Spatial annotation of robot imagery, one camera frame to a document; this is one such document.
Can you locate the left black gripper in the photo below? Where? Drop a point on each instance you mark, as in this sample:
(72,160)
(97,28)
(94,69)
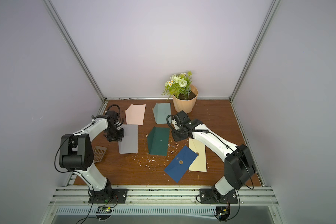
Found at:
(111,138)

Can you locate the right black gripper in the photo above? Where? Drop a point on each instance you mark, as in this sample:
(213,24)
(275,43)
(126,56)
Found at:
(178,135)

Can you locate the grey envelope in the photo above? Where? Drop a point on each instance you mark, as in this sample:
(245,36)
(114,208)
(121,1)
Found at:
(129,143)

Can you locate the dark green envelope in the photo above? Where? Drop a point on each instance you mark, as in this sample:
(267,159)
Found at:
(158,140)

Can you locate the pink envelope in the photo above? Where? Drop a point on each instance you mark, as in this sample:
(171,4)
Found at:
(135,114)

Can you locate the navy blue envelope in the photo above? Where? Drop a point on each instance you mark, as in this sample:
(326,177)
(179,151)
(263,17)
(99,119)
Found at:
(180,164)

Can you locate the mint green envelope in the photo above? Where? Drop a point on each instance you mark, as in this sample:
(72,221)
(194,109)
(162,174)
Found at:
(161,112)

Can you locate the cream yellow envelope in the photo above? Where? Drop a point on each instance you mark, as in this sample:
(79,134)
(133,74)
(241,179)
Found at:
(199,164)

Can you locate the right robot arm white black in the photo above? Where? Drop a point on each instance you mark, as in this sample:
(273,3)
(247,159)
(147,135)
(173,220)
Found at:
(239,166)

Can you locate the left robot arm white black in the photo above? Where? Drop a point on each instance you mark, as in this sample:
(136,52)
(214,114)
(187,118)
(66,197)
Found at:
(76,154)

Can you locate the artificial green flower plant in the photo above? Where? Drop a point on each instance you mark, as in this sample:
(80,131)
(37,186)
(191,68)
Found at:
(178,86)

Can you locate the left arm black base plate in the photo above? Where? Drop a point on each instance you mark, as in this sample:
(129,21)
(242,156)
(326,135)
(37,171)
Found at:
(108,196)

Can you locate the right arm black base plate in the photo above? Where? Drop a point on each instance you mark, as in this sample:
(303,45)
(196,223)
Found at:
(213,196)

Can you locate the aluminium rail frame front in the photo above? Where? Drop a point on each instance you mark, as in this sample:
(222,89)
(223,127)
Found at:
(139,195)

